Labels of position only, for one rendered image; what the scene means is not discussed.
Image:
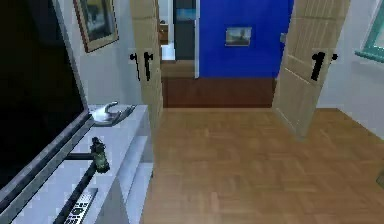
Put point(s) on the beige wooden room door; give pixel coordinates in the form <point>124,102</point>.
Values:
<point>148,50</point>
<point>306,66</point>

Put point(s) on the silver curved metal object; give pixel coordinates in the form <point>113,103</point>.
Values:
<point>110,113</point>

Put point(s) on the dark tall cabinet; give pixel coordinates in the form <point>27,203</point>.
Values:
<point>184,30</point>

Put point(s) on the white television stand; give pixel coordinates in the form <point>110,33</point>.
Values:
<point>116,156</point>

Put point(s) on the dark green bottle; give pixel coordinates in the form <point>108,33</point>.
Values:
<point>100,156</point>

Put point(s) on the black remote control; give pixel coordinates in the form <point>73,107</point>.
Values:
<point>80,206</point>

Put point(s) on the black flat television set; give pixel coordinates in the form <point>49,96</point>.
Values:
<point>36,86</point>

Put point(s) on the teal framed window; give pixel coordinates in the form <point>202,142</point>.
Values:
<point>375,36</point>

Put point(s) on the small landscape wall picture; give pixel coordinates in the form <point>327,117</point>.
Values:
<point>238,36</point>

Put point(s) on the brown framed wall picture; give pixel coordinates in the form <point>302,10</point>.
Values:
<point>96,21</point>

